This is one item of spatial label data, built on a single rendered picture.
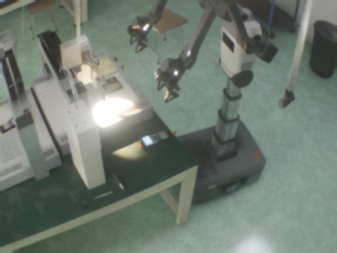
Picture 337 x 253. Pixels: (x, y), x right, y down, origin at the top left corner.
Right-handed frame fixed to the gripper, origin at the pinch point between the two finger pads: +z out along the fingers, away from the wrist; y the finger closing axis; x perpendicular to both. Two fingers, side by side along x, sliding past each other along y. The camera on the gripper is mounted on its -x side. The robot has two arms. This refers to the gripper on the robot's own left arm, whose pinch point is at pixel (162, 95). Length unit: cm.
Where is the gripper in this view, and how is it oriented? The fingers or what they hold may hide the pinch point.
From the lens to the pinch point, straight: 212.1
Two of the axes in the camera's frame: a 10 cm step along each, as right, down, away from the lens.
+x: 7.9, 1.1, 6.0
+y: 3.7, 7.0, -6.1
